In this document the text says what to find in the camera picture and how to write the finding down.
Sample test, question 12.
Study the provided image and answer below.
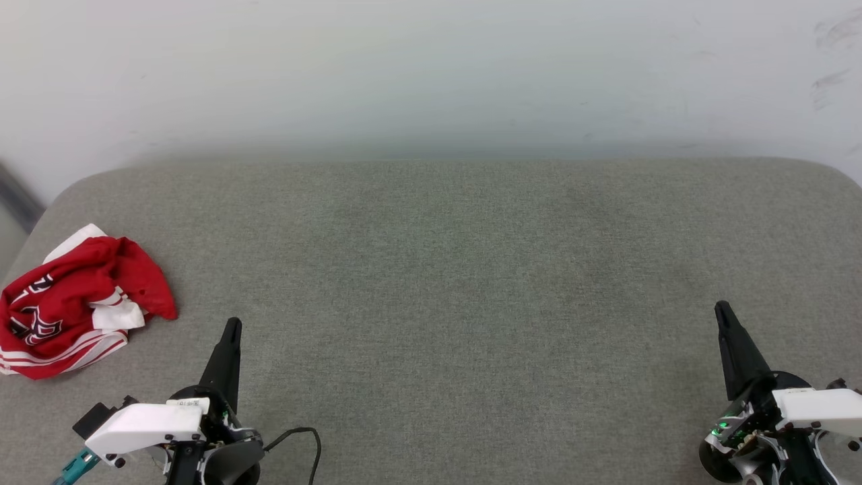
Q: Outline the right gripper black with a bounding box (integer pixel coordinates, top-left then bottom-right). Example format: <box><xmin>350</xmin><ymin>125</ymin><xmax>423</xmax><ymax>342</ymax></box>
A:
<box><xmin>704</xmin><ymin>300</ymin><xmax>816</xmax><ymax>453</ymax></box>

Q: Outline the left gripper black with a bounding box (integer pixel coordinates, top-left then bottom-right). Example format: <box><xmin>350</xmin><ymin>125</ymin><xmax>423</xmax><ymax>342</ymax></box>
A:
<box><xmin>167</xmin><ymin>317</ymin><xmax>265</xmax><ymax>451</ymax></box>

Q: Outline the red white sports jersey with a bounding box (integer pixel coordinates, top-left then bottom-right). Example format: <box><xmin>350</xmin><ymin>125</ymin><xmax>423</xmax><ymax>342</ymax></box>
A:
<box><xmin>0</xmin><ymin>224</ymin><xmax>178</xmax><ymax>381</ymax></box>

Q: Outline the dark baseboard strip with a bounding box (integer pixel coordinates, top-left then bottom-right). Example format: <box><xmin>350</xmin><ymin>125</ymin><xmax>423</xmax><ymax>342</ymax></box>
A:
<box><xmin>0</xmin><ymin>160</ymin><xmax>45</xmax><ymax>233</ymax></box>

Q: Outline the thin black cable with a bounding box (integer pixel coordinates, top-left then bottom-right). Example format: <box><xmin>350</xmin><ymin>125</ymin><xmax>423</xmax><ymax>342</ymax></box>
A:
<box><xmin>263</xmin><ymin>426</ymin><xmax>323</xmax><ymax>485</ymax></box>

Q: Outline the teal cable connector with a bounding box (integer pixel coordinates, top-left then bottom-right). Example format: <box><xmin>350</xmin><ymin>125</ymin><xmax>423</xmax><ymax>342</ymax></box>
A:
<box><xmin>53</xmin><ymin>448</ymin><xmax>102</xmax><ymax>485</ymax></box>

